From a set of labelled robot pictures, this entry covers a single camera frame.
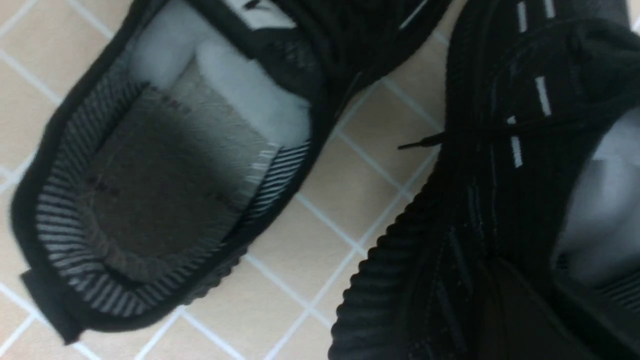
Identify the black knit sneaker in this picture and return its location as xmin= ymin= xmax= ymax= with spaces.
xmin=11 ymin=0 xmax=451 ymax=346
xmin=327 ymin=0 xmax=639 ymax=360

